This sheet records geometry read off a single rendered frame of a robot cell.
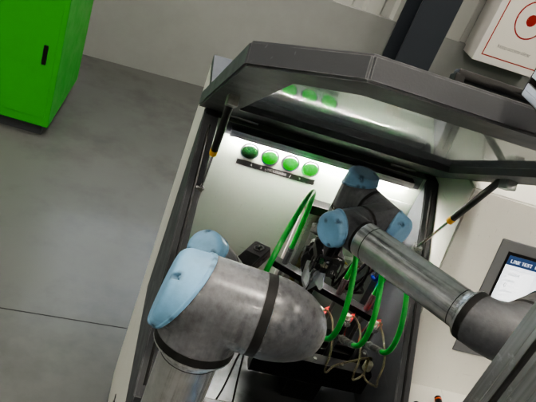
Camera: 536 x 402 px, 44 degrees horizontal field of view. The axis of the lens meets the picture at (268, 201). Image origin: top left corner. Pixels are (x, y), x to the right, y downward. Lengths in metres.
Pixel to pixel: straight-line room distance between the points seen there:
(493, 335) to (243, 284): 0.48
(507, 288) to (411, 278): 0.72
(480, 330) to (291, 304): 0.41
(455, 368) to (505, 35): 4.21
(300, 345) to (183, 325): 0.16
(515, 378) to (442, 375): 1.30
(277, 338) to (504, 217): 1.08
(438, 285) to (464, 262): 0.64
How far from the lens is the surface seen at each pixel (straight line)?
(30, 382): 2.89
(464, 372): 2.03
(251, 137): 1.78
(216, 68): 1.96
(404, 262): 1.26
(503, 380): 0.74
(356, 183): 1.47
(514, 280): 1.94
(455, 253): 1.84
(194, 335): 0.88
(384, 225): 1.41
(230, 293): 0.86
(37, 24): 4.06
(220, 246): 1.27
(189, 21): 5.48
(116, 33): 5.54
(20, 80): 4.22
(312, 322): 0.90
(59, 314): 3.16
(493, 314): 1.18
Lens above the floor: 2.20
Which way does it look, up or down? 30 degrees down
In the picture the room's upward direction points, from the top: 22 degrees clockwise
